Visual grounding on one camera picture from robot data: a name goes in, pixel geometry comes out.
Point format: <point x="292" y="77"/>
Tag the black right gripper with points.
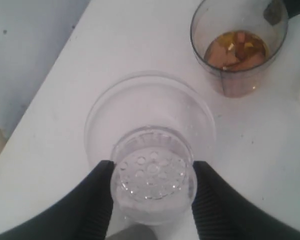
<point x="292" y="7"/>

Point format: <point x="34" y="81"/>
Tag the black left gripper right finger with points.
<point x="221" y="213"/>

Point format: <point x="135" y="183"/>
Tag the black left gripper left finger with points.
<point x="83" y="214"/>

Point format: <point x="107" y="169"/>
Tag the clear domed shaker lid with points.
<point x="153" y="127"/>

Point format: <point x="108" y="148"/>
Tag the gold coin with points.
<point x="233" y="37"/>

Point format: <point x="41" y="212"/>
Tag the clear plastic shaker tumbler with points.
<point x="266" y="20"/>

